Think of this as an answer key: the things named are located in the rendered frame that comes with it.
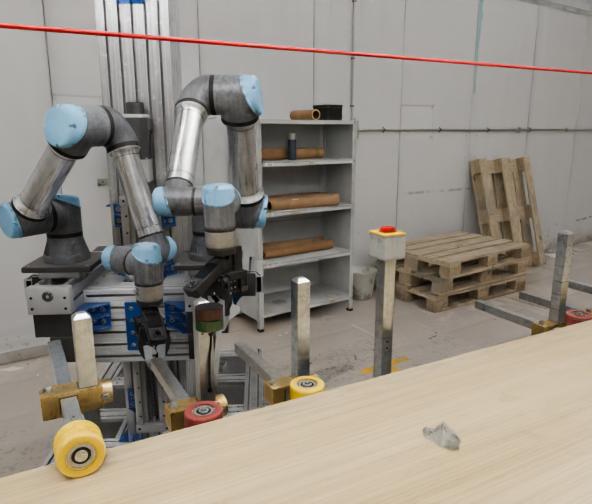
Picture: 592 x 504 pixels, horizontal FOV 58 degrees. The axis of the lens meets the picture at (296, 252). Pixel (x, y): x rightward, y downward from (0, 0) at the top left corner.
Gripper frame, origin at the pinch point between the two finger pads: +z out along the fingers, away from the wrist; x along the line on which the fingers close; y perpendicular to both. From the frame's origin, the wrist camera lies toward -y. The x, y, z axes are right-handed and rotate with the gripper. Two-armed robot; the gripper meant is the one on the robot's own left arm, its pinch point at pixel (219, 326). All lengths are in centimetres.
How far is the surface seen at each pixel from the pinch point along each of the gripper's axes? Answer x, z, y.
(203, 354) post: -8.5, 0.7, -12.0
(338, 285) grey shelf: 164, 88, 271
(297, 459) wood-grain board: -41.1, 9.7, -17.8
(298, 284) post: -17.1, -11.6, 10.9
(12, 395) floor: 208, 99, 18
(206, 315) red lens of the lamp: -13.5, -10.5, -14.5
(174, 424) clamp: -6.5, 15.2, -19.7
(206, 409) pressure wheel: -16.2, 8.7, -18.1
